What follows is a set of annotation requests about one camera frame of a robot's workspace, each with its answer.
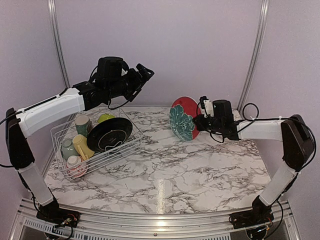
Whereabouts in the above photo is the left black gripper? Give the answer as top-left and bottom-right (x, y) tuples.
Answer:
(106, 63), (155, 102)

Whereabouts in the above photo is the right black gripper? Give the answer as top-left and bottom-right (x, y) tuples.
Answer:
(192, 113), (224, 133)

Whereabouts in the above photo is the red teal floral plate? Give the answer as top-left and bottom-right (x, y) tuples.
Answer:
(169, 96), (201, 142)

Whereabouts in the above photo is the black rimmed beige plate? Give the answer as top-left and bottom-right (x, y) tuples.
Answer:
(87, 117), (133, 152)

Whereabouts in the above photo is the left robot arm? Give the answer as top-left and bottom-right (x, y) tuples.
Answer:
(3, 56), (155, 223)

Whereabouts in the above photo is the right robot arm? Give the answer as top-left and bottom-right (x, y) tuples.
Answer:
(193, 96), (317, 224)

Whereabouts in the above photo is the lime green bowl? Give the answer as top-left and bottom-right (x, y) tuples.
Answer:
(97, 113), (115, 124)

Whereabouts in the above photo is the green patterned tall mug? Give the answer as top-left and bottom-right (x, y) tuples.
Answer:
(74, 115), (93, 137)

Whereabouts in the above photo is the yellow mug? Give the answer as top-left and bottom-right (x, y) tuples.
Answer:
(72, 134), (95, 160)

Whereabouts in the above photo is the pale green cup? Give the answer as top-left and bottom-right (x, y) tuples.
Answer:
(60, 138), (79, 161)

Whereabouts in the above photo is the pink white small bowl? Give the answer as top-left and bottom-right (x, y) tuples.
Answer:
(66, 155), (88, 179)

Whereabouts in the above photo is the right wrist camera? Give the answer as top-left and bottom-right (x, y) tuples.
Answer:
(199, 96), (214, 118)

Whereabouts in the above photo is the white wire dish rack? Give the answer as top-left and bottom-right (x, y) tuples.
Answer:
(50, 107), (143, 180)

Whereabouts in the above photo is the right aluminium frame post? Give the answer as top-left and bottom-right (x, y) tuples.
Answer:
(237, 0), (270, 112)

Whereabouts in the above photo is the aluminium frame post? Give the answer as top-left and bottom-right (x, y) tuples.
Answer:
(237, 0), (270, 112)
(47, 0), (71, 88)

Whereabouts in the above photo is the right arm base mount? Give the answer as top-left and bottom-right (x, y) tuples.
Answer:
(228, 196), (274, 240)

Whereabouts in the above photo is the left aluminium frame post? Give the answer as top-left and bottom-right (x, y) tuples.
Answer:
(47, 0), (71, 88)

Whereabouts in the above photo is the front aluminium rail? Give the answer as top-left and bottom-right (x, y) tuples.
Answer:
(9, 199), (301, 240)

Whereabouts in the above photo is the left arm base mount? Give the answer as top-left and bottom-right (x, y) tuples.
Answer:
(34, 201), (80, 240)

